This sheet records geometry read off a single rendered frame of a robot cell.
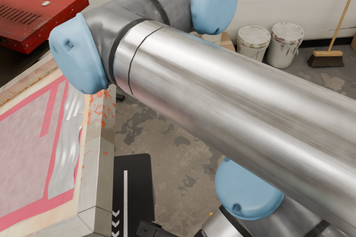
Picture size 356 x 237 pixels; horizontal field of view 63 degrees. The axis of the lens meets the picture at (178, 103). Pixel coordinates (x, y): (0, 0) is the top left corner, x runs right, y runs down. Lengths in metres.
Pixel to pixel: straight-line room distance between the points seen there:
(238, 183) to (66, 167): 0.38
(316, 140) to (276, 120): 0.02
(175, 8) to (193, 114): 0.15
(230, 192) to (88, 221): 0.23
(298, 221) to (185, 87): 0.19
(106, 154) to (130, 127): 2.00
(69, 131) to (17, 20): 1.27
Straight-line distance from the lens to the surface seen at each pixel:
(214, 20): 0.35
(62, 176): 0.61
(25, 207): 0.69
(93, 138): 0.54
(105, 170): 0.51
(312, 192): 0.19
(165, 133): 2.46
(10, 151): 0.87
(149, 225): 0.51
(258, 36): 2.93
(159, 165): 2.29
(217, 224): 0.45
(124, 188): 1.16
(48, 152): 0.71
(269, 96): 0.19
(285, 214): 0.34
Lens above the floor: 1.98
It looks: 48 degrees down
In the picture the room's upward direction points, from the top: straight up
